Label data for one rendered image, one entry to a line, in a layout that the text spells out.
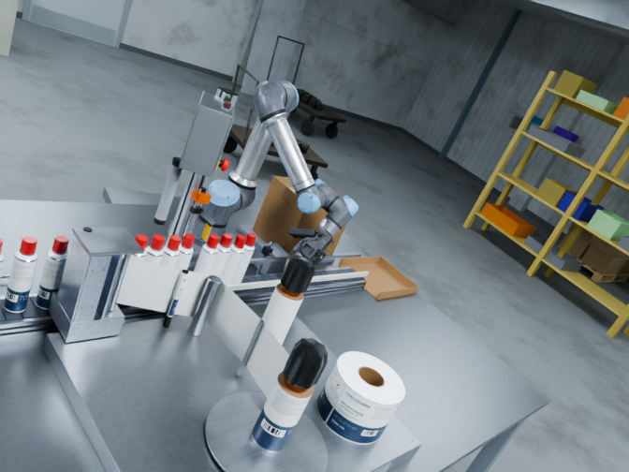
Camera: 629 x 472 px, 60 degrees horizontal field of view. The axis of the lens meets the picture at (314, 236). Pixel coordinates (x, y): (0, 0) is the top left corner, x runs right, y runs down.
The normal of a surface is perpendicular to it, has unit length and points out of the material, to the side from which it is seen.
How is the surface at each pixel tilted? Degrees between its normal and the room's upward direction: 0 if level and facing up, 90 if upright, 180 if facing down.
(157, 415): 0
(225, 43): 90
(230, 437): 0
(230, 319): 90
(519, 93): 90
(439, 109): 90
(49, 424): 0
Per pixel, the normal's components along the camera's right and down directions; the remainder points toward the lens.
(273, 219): -0.70, 0.00
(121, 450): 0.38, -0.85
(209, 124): 0.12, 0.44
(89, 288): 0.62, 0.53
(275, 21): 0.55, 0.35
